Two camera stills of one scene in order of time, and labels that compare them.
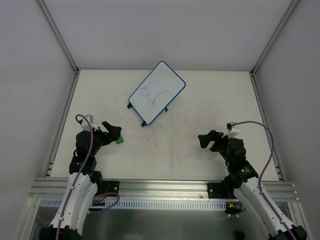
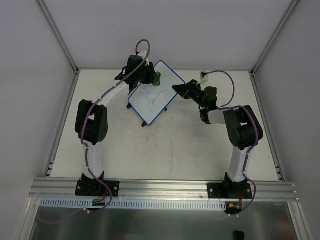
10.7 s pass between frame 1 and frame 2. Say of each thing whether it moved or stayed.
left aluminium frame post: stayed
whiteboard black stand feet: stayed
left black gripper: moved
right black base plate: stayed
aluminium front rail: stayed
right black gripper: moved
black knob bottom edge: stayed
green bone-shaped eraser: moved
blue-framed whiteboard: stayed
